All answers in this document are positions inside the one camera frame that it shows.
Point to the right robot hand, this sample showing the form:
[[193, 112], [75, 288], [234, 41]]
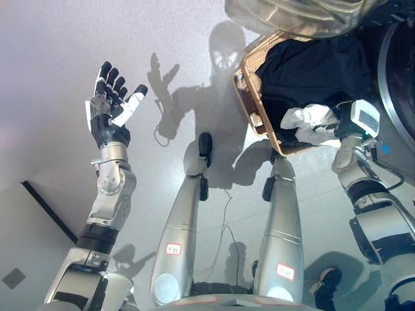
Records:
[[364, 118]]

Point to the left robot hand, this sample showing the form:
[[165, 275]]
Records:
[[107, 126]]

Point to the white garment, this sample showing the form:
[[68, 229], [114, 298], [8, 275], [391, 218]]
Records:
[[311, 123]]

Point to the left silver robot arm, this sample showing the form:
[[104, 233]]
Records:
[[110, 194]]

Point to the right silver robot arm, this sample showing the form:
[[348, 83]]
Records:
[[379, 226]]

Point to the dark grey washing machine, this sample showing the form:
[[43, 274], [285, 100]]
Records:
[[402, 81]]

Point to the tan woven laundry basket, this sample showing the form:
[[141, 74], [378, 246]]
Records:
[[251, 84]]

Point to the black garment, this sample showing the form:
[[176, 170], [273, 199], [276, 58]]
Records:
[[308, 71]]

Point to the black baseboard strip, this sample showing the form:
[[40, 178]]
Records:
[[48, 210]]

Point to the black shoe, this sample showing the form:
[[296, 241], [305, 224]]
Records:
[[327, 280]]

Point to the silver robot torso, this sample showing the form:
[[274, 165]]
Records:
[[233, 301]]

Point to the grey wall socket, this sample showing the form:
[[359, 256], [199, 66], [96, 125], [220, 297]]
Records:
[[13, 278]]

